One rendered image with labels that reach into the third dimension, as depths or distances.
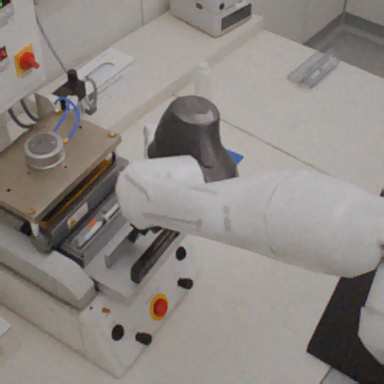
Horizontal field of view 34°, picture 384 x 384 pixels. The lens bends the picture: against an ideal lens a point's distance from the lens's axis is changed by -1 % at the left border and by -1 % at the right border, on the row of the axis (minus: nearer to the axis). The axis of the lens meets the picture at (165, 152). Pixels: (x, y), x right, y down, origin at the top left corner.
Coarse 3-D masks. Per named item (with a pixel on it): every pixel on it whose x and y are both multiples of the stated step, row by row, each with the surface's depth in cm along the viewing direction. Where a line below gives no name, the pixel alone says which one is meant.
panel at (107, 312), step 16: (176, 256) 142; (192, 256) 147; (160, 272) 138; (176, 272) 142; (192, 272) 147; (144, 288) 135; (160, 288) 138; (176, 288) 143; (96, 304) 124; (112, 304) 128; (144, 304) 135; (96, 320) 125; (112, 320) 128; (128, 320) 131; (144, 320) 135; (160, 320) 139; (112, 336) 127; (128, 336) 131; (128, 352) 131
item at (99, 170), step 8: (104, 160) 134; (96, 168) 132; (104, 168) 132; (88, 176) 130; (96, 176) 130; (80, 184) 129; (88, 184) 129; (72, 192) 127; (80, 192) 127; (64, 200) 126; (72, 200) 126; (0, 208) 129; (56, 208) 124; (64, 208) 124; (16, 216) 127; (48, 216) 123; (56, 216) 123; (40, 224) 123; (48, 224) 121
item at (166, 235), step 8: (168, 232) 125; (176, 232) 128; (160, 240) 124; (168, 240) 126; (152, 248) 122; (160, 248) 124; (144, 256) 121; (152, 256) 122; (136, 264) 120; (144, 264) 120; (136, 272) 119; (136, 280) 120
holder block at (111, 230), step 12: (120, 216) 131; (24, 228) 129; (108, 228) 128; (96, 240) 126; (108, 240) 129; (60, 252) 126; (72, 252) 124; (84, 252) 124; (96, 252) 126; (84, 264) 124
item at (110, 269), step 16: (128, 224) 132; (112, 240) 129; (128, 240) 126; (144, 240) 129; (176, 240) 129; (96, 256) 126; (112, 256) 123; (128, 256) 126; (160, 256) 126; (96, 272) 123; (112, 272) 123; (128, 272) 123; (144, 272) 123; (112, 288) 121; (128, 288) 120; (128, 304) 121
